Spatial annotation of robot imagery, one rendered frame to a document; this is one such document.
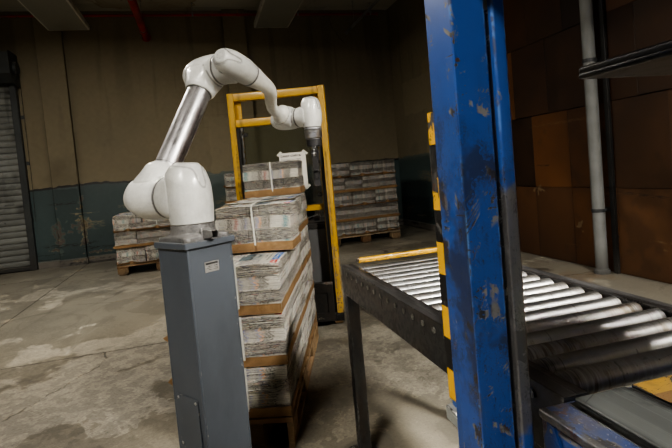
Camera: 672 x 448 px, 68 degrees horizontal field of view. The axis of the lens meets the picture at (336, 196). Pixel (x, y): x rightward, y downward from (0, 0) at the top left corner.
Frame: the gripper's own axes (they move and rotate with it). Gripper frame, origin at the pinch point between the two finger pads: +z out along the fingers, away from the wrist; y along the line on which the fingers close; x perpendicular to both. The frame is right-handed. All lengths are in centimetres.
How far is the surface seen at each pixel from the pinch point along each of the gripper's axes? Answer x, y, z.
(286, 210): -15.1, 14.3, 13.7
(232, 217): -42.0, 13.5, 14.9
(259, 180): -45, -74, -1
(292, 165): -22, -74, -9
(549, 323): 63, 136, 37
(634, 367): 69, 162, 37
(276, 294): -19, 42, 48
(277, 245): -21.0, 14.8, 30.3
